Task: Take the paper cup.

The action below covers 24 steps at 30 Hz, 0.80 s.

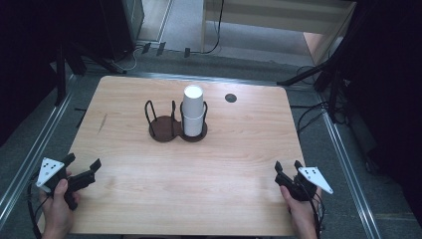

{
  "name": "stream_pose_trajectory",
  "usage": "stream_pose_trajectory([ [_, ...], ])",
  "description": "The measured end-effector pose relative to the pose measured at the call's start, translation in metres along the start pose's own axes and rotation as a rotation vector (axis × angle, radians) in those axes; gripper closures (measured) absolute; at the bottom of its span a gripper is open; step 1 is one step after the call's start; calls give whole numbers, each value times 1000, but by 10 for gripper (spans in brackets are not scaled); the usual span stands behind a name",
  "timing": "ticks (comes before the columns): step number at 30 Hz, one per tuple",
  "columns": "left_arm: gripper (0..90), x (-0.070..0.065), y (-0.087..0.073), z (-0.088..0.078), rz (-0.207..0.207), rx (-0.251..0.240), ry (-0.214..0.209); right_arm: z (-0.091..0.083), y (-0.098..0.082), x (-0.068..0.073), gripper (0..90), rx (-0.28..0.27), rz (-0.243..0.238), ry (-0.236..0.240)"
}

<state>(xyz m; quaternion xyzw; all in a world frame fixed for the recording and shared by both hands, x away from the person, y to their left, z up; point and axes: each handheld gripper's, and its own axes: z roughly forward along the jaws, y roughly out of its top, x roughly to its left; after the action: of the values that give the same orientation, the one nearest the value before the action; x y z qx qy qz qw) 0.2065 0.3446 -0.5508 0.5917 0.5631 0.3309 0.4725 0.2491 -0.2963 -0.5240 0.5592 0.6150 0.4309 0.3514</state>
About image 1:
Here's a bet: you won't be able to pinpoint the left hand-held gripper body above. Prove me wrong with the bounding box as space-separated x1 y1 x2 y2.
35 156 98 212

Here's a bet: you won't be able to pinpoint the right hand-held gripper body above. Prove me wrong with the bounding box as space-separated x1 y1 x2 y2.
274 166 334 203

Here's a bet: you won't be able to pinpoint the dark double wire cup holder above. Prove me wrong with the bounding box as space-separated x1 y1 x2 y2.
144 99 209 143

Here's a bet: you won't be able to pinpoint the stack of white cups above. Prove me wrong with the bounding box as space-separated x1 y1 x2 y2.
181 85 206 137

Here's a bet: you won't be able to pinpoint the person's right hand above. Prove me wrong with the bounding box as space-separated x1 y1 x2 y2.
279 184 322 231

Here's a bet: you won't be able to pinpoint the person's left hand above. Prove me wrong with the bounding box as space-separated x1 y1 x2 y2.
39 178 82 234

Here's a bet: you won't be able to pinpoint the black floor tape strips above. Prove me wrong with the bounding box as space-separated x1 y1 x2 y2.
73 107 88 129

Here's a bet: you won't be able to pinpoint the black metal stand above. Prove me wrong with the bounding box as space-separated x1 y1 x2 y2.
53 38 128 108
276 49 354 124

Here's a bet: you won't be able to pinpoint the dark curtain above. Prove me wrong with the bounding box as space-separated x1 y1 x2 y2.
342 0 422 218
0 0 105 147

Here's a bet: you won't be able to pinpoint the dark cabinet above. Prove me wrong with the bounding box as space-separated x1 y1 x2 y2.
99 0 146 62

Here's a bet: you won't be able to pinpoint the right hand-held gripper black cable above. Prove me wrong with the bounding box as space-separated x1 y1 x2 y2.
303 185 326 239

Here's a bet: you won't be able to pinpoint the hand-held gripper black cable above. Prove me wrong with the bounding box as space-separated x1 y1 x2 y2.
303 185 326 239
26 172 46 239

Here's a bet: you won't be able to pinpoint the metal floor rail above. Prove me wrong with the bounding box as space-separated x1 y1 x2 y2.
315 91 383 239
0 73 78 231

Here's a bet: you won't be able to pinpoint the black floor cables bundle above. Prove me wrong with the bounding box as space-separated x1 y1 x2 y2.
289 64 351 137

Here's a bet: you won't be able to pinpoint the left hand-held gripper black cable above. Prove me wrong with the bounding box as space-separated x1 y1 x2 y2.
26 172 46 239

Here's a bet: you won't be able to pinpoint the white floor cable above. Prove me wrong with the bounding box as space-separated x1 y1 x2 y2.
110 45 140 73

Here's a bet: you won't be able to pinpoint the pale wooden furniture frame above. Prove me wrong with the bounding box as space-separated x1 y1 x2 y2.
200 0 358 67

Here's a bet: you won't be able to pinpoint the black hanging cable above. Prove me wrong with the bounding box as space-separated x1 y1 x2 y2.
198 0 226 56

